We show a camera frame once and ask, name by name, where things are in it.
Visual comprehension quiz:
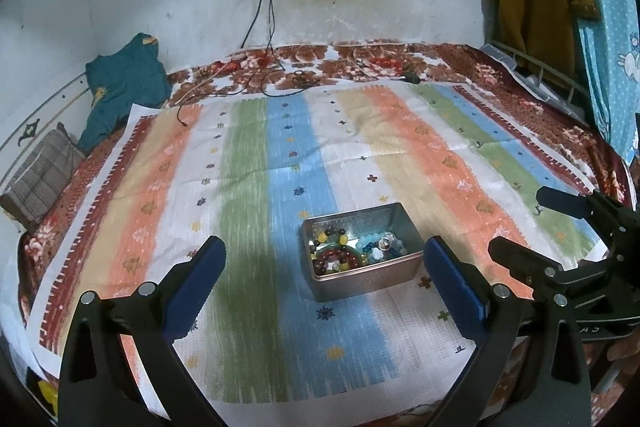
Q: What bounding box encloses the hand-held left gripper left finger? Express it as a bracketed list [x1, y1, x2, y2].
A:
[57, 235, 227, 427]

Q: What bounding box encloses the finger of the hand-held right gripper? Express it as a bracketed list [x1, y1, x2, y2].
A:
[487, 235, 569, 304]
[535, 185, 627, 234]

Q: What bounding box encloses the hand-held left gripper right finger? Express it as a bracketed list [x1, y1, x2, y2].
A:
[423, 235, 594, 427]

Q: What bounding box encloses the rectangular metal tin box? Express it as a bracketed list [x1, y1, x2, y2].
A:
[301, 202, 424, 304]

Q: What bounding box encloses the multicolour bead bracelet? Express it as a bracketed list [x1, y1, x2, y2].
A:
[357, 232, 396, 264]

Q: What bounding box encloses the red bead bracelet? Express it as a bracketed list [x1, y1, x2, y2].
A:
[312, 246, 364, 278]

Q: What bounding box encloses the green jade bangle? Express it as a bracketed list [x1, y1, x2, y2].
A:
[308, 243, 371, 276]

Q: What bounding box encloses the pastel striped cloth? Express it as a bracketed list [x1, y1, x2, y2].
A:
[25, 82, 602, 406]

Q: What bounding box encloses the light blue printed cloth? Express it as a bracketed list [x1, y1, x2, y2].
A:
[559, 0, 640, 158]

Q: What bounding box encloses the striped grey pillow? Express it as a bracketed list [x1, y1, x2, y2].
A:
[0, 123, 87, 234]

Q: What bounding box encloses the teal garment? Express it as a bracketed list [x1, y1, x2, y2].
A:
[77, 33, 172, 154]

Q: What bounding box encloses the white wire rack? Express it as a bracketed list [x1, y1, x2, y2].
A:
[487, 39, 602, 118]

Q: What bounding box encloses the cream cable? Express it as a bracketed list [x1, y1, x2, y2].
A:
[172, 57, 271, 104]

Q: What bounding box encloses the thin black looped cable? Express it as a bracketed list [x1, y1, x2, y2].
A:
[262, 0, 407, 100]

